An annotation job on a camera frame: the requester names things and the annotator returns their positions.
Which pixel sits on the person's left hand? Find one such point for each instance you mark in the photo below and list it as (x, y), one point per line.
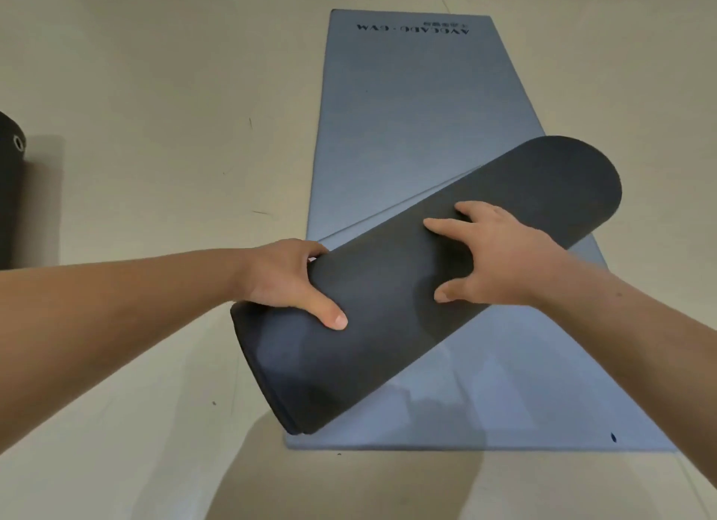
(274, 273)

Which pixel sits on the person's right hand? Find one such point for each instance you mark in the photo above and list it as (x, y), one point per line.
(504, 256)

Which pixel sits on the blue-grey yoga mat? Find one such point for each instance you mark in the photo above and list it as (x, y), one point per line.
(403, 88)
(10, 200)
(504, 195)

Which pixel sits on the person's left forearm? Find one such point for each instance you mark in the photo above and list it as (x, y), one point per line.
(101, 323)

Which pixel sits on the person's right forearm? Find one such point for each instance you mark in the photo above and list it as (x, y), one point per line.
(644, 346)

